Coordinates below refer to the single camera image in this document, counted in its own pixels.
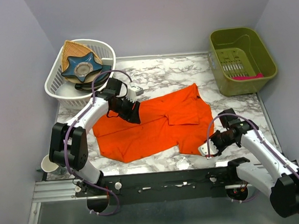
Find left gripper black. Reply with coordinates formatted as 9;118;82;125
110;95;141;126

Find orange t shirt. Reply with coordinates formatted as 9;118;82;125
93;84;214;163

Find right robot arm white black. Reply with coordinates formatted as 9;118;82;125
201;108;299;218

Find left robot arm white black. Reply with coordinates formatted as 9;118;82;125
48;78;141;195

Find dark stacked plates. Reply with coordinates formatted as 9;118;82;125
74;66;111;91

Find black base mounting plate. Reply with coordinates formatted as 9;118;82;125
75;167;254;205

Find blue star shaped dish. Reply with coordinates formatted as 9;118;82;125
61;52;112;84

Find pink cloth in bin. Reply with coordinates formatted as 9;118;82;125
232;73;264;81

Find white plastic basket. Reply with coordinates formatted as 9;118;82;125
45;39;116;110

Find green plastic bin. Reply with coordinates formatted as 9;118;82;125
208;27;277;97

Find woven bamboo leaf tray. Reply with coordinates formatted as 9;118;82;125
61;40;102;71

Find white paper cup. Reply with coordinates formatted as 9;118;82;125
41;154;59;173

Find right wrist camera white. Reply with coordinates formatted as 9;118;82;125
198;140;219;158

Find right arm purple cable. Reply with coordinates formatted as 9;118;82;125
203;108;299;221

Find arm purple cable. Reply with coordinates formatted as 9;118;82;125
58;69;143;219
203;108;299;221

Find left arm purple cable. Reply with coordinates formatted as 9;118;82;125
58;69;143;219

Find aluminium rail frame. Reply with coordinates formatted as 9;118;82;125
29;180;299;224

